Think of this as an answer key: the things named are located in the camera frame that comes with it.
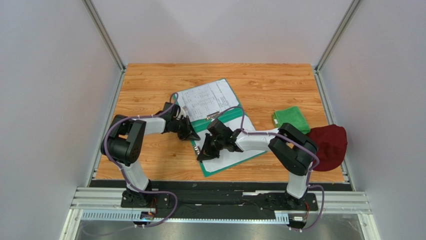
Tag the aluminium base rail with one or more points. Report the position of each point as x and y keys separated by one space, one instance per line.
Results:
x=97 y=203

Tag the white paper sheet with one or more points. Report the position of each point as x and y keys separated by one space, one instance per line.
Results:
x=227 y=159

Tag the printed paper sheet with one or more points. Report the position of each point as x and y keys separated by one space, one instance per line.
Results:
x=202 y=101

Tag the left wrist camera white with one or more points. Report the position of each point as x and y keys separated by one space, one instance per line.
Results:
x=182 y=111

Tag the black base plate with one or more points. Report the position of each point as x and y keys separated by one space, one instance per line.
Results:
x=222 y=200

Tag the green folded cloth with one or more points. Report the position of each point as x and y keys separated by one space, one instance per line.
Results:
x=291 y=115

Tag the aluminium frame post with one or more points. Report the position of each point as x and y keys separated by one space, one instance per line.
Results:
x=342 y=26
x=97 y=20

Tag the metal folder clip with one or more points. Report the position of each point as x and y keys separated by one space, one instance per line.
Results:
x=197 y=150

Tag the left aluminium frame post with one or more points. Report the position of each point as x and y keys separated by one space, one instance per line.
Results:
x=97 y=20

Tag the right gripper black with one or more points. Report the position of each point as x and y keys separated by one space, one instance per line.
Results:
x=213 y=143

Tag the green file folder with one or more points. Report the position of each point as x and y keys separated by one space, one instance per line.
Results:
x=225 y=116

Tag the dark red hat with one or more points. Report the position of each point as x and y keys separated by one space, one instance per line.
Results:
x=332 y=146

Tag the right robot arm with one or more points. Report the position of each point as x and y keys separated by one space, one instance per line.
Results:
x=294 y=150

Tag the metal folder clamp bar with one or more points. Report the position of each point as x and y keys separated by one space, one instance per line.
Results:
x=212 y=116

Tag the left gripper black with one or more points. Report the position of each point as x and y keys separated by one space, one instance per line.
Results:
x=189 y=133

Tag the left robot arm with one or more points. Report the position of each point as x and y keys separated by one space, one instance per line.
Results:
x=123 y=143

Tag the right aluminium frame post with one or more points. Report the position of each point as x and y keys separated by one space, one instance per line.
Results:
x=342 y=26

